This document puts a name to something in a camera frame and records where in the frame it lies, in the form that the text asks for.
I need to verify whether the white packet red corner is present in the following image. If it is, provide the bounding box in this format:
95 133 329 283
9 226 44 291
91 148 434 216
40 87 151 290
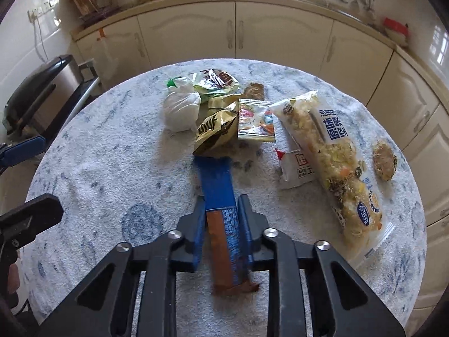
274 147 316 190

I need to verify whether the colourful small packet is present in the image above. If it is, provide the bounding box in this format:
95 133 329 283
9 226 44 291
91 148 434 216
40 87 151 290
237 99 276 143

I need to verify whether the round marble-pattern table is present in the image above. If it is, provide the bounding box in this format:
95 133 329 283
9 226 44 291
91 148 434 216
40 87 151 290
24 58 427 337

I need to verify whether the white power cable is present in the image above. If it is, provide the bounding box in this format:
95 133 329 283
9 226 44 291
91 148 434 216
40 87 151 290
33 14 50 62

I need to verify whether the small yellow silver packet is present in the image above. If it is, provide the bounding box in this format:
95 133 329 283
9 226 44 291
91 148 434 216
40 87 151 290
209 96 242 111

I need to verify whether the white bowl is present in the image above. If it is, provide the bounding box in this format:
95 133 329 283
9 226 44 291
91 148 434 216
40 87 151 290
384 33 409 48

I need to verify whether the red pot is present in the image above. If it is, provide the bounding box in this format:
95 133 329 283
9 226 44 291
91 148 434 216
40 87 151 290
382 17 410 37

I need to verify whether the knotted white plastic bag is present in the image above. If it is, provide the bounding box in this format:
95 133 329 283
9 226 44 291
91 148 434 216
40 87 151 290
163 79 202 132

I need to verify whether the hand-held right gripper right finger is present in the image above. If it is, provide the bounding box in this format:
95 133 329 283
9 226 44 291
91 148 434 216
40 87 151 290
239 195 404 337

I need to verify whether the green white snack wrapper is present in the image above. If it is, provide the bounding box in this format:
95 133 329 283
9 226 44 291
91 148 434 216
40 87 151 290
189 69 242 104

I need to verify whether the long nut bar pack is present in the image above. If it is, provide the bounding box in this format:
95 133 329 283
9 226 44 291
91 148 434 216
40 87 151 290
270 90 397 265

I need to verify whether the steel trash bin black lid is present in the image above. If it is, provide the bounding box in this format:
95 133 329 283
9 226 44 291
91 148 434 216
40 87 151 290
2 54 82 144

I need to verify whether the metal tube frame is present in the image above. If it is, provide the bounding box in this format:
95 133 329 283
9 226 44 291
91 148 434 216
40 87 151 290
68 61 102 120

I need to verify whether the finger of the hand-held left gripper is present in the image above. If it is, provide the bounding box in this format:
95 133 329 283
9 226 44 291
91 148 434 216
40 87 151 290
0 136 46 169
0 194 64 253

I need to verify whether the round brown cookie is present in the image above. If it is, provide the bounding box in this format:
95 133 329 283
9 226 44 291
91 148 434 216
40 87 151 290
372 140 398 182

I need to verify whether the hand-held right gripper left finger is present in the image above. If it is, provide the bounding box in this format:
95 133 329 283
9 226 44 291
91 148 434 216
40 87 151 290
37 196 207 337

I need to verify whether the gold snack packet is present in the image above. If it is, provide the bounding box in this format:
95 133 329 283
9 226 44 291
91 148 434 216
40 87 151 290
192 107 239 157

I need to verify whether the person's left hand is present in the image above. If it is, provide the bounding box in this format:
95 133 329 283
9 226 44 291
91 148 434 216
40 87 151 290
7 263 20 295

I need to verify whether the blue brown snack wrapper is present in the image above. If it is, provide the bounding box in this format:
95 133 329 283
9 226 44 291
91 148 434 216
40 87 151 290
194 156 260 295

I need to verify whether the white wall socket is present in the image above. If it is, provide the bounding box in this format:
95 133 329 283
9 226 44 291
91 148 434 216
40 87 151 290
27 2 53 16

